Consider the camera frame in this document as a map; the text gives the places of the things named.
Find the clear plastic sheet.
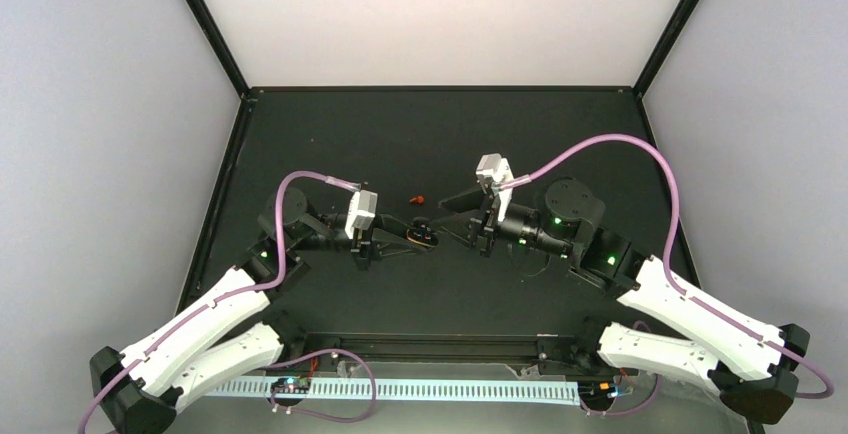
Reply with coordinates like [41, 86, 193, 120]
[485, 362, 748, 433]

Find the white slotted cable duct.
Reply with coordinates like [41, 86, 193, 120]
[209, 376, 580, 406]

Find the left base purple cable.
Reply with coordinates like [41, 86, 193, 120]
[268, 348, 379, 424]

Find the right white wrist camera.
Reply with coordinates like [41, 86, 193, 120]
[475, 153, 514, 223]

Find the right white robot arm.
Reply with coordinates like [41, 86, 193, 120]
[435, 177, 810, 425]

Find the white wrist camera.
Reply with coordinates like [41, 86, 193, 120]
[344, 190, 378, 239]
[475, 153, 514, 223]

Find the black aluminium front rail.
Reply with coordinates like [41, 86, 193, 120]
[288, 332, 594, 370]

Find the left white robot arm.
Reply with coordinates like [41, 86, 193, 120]
[89, 187, 438, 433]

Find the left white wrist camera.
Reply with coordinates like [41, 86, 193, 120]
[344, 190, 378, 239]

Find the black glossy earbud charging case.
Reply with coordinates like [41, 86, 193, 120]
[406, 217, 439, 249]

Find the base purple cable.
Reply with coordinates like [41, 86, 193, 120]
[268, 348, 379, 424]
[577, 320, 664, 418]

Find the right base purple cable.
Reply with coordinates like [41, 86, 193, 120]
[577, 320, 664, 418]

